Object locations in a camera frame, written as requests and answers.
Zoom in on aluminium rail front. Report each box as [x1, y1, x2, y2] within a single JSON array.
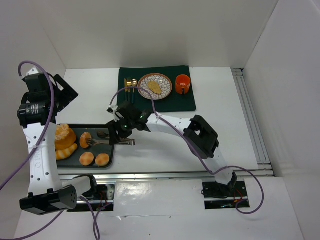
[[58, 170, 218, 181]]

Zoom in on sesame bun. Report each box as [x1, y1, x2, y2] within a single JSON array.
[[79, 132, 92, 149]]

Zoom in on dark green placemat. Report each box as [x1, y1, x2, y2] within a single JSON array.
[[118, 65, 197, 113]]

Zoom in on aluminium rail right side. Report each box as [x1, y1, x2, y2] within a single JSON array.
[[231, 68, 275, 177]]

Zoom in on floral patterned plate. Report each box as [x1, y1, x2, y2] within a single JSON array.
[[137, 73, 173, 101]]

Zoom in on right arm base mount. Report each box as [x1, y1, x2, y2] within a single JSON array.
[[201, 180, 250, 210]]

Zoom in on black baking tray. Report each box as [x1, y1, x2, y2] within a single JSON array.
[[56, 124, 114, 169]]

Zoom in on aluminium rail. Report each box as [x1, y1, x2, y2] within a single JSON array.
[[231, 68, 275, 177], [58, 170, 218, 181]]

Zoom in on seeded bread slice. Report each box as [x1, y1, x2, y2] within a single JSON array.
[[147, 81, 162, 95]]

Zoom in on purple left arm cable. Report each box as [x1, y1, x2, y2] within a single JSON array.
[[0, 60, 101, 240]]

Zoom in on striped long bread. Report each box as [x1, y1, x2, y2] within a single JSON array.
[[55, 143, 78, 161]]

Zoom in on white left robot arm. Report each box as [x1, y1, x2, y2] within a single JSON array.
[[17, 73, 97, 216]]

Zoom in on steel serving tongs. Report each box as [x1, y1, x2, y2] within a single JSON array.
[[85, 130, 136, 146]]

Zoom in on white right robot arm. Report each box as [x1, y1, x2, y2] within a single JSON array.
[[106, 101, 238, 194]]

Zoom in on gold spoon green handle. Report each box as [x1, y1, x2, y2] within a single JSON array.
[[131, 78, 139, 105]]

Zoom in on orange mug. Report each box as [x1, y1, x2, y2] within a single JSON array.
[[175, 74, 191, 95]]

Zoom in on gold knife green handle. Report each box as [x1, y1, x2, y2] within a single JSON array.
[[124, 78, 129, 101]]

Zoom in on gold fork green handle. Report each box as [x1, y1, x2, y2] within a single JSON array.
[[126, 78, 132, 102]]

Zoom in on round bread roll right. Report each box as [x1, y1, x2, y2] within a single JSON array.
[[95, 153, 110, 167]]

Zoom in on round bread roll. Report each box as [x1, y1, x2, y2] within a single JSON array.
[[95, 153, 110, 167], [79, 152, 95, 166]]

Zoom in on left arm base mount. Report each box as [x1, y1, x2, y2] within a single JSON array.
[[68, 182, 116, 213]]

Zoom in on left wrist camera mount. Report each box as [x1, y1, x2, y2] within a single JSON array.
[[18, 67, 41, 79]]

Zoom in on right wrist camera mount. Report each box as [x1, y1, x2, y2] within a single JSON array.
[[107, 105, 123, 122]]

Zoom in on large orange brioche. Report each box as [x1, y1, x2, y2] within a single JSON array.
[[55, 124, 77, 150]]

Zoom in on round bread roll left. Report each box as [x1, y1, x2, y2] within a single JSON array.
[[79, 152, 95, 166]]

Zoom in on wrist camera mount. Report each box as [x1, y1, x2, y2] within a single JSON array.
[[107, 105, 123, 122], [18, 67, 41, 79]]

